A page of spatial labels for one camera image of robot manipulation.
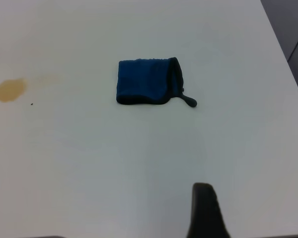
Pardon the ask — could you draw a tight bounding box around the tan coffee spill puddle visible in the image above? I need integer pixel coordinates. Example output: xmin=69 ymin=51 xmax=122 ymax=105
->
xmin=0 ymin=77 xmax=27 ymax=103

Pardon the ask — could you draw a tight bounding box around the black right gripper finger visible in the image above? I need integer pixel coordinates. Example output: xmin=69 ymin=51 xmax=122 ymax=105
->
xmin=186 ymin=182 xmax=231 ymax=238

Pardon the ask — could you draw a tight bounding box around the blue cloth with black trim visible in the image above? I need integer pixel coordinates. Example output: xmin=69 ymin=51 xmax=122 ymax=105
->
xmin=116 ymin=57 xmax=198 ymax=109

